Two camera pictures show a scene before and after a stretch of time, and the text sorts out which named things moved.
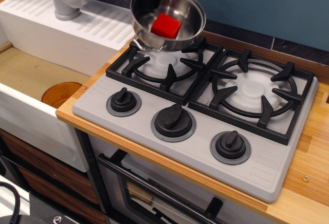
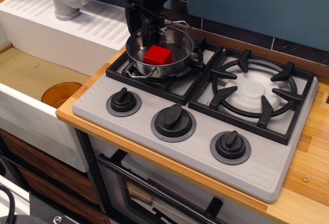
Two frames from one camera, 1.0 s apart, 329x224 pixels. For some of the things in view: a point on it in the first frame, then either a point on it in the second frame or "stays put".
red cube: x=165 y=25 → x=158 y=55
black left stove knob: x=123 y=103 stays put
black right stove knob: x=230 y=148 stays put
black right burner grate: x=264 y=96 stays put
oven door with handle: x=136 y=191 stays put
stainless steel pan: x=181 y=19 → x=178 y=38
